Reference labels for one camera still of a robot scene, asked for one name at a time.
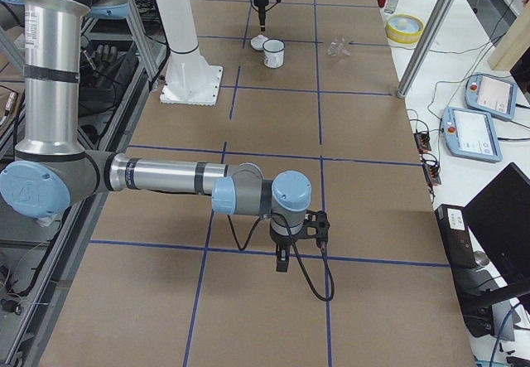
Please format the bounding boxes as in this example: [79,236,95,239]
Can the white enamel mug blue rim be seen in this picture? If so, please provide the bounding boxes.
[263,39,285,69]

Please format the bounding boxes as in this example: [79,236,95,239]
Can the near teach pendant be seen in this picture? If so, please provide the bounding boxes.
[441,107,503,162]

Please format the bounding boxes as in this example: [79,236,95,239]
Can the yellow rimmed bowl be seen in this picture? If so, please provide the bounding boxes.
[385,14,425,45]

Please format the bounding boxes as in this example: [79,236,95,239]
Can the black box with label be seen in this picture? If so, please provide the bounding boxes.
[435,204,475,268]

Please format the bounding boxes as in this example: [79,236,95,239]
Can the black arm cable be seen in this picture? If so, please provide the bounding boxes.
[226,211,335,302]

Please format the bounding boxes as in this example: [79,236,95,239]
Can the teach pendant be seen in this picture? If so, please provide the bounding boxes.
[441,107,503,162]
[465,73,517,121]

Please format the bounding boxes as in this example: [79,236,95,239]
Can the wooden board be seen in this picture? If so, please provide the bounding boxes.
[488,1,529,71]

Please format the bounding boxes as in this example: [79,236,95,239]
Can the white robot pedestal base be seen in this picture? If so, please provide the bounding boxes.
[156,0,223,106]

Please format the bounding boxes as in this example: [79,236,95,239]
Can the orange connector block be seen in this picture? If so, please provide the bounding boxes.
[413,131,431,153]
[422,160,441,186]

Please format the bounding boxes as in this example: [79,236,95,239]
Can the orange connector block far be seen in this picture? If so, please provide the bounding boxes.
[413,131,431,153]

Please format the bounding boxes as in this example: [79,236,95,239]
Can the white ceramic lid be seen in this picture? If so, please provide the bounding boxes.
[250,34,268,51]

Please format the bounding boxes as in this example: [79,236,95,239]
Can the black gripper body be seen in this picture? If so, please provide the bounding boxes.
[253,0,268,12]
[271,230,292,259]

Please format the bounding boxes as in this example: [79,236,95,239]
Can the black monitor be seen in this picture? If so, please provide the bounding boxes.
[461,162,530,289]

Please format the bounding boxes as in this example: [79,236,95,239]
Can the far teach pendant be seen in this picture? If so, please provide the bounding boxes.
[465,73,517,121]

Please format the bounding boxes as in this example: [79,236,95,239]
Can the orange connector block near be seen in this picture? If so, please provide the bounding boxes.
[422,160,441,186]

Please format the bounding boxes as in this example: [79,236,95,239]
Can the aluminium frame post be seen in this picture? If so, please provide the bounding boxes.
[397,0,454,99]

